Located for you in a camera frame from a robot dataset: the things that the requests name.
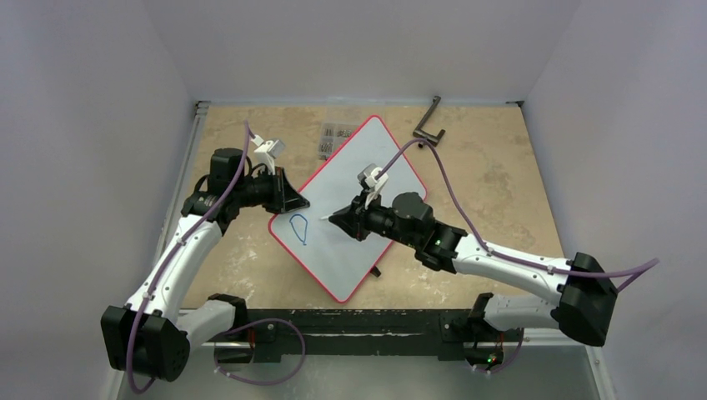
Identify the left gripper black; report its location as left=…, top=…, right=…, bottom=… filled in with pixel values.
left=233, top=166, right=307, bottom=214

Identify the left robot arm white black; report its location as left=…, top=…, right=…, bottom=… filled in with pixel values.
left=100, top=141, right=309, bottom=382

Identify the black whiteboard clip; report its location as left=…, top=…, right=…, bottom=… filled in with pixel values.
left=370, top=266, right=382, bottom=278

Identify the clear plastic screw box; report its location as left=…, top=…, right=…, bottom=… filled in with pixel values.
left=317, top=97, right=386, bottom=161

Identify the whiteboard with red frame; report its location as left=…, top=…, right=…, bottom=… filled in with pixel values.
left=268, top=115, right=427, bottom=303

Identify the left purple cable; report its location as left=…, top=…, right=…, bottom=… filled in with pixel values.
left=124, top=120, right=258, bottom=395

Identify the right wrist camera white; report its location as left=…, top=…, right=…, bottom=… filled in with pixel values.
left=357, top=163, right=389, bottom=209

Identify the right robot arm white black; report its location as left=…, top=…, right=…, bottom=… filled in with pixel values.
left=327, top=192, right=618, bottom=347

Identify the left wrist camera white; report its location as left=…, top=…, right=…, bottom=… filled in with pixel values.
left=251, top=135, right=286, bottom=174

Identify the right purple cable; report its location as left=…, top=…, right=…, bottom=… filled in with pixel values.
left=375, top=137, right=660, bottom=293

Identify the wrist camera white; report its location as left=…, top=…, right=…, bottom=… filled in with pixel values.
left=251, top=135, right=286, bottom=174
left=357, top=163, right=389, bottom=209

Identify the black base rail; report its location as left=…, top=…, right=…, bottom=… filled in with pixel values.
left=213, top=309, right=523, bottom=363

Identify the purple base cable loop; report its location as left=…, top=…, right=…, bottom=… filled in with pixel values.
left=213, top=317, right=307, bottom=387

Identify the aluminium frame rail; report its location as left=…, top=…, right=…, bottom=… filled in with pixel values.
left=101, top=101, right=212, bottom=395

